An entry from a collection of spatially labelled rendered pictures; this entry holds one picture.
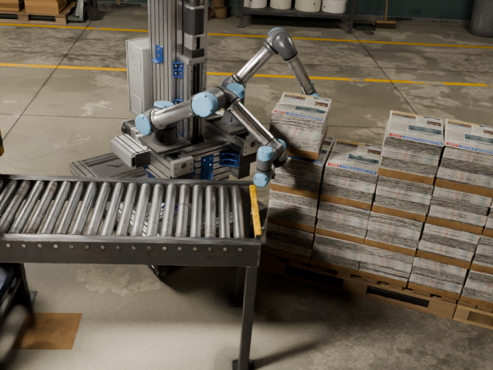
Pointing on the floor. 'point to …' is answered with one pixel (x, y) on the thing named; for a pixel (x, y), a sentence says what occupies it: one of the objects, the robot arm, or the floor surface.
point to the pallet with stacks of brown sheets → (48, 7)
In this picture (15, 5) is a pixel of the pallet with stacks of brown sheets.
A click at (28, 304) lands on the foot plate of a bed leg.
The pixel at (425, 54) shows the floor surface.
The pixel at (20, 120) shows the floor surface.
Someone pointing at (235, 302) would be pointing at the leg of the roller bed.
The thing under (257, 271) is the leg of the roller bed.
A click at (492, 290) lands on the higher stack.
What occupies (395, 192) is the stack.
